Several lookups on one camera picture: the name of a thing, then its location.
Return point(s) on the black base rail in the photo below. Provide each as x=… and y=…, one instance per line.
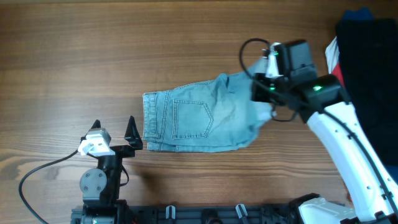
x=265, y=214

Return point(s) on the right grey rail clip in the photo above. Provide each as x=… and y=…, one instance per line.
x=242, y=213

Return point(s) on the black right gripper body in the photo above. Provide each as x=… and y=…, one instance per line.
x=259, y=92

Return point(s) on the left grey rail clip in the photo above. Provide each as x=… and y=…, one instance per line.
x=170, y=212

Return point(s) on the light blue denim shorts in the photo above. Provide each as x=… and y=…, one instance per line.
x=210, y=116

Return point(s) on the red garment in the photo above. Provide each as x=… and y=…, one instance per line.
x=338, y=74

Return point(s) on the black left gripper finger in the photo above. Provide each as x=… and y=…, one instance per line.
x=132, y=135
x=96, y=124

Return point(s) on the white garment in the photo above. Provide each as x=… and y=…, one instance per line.
x=332, y=54

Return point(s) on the dark blue garment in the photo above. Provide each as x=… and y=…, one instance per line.
x=357, y=15

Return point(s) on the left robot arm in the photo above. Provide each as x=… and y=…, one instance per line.
x=100, y=186

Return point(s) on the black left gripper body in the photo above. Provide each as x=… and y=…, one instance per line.
x=119, y=150

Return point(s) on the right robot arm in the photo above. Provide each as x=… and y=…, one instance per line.
x=326, y=108

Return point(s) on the grey rail clip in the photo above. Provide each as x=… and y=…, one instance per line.
x=170, y=212
x=242, y=213

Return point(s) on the black garment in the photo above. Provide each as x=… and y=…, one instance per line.
x=373, y=87

